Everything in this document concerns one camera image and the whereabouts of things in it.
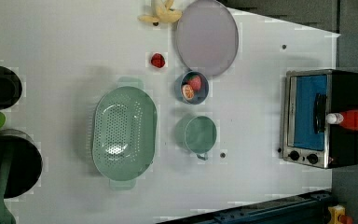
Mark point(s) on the red plush ketchup bottle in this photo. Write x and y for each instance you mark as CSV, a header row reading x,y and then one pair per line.
x,y
346,119

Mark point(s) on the silver black toaster oven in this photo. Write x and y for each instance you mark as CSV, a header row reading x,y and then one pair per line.
x,y
308,138

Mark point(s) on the orange slice toy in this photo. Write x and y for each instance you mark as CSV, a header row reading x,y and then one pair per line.
x,y
187,92

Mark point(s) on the small blue bowl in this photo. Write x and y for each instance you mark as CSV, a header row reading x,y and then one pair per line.
x,y
200,95

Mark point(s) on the strawberry toy in bowl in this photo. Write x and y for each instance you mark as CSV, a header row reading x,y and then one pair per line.
x,y
195,83

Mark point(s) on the loose red strawberry toy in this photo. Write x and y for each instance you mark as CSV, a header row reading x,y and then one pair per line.
x,y
157,60

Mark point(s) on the green perforated colander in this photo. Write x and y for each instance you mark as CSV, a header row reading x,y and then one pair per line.
x,y
124,133

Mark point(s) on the large lilac round plate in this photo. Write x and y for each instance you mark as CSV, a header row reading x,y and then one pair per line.
x,y
207,37

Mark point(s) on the yellow plush toy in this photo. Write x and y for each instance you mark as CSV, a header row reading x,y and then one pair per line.
x,y
162,13

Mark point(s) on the large black pot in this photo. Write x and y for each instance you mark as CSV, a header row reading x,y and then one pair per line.
x,y
26,165

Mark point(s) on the yellow orange object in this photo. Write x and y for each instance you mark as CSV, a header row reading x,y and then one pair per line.
x,y
338,215

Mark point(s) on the green spatula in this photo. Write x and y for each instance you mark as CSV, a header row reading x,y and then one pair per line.
x,y
6,216

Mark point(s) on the green cup with handle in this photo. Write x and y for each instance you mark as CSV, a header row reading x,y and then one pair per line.
x,y
197,134

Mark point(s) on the blue metal frame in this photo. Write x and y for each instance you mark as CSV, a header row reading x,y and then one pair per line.
x,y
307,208

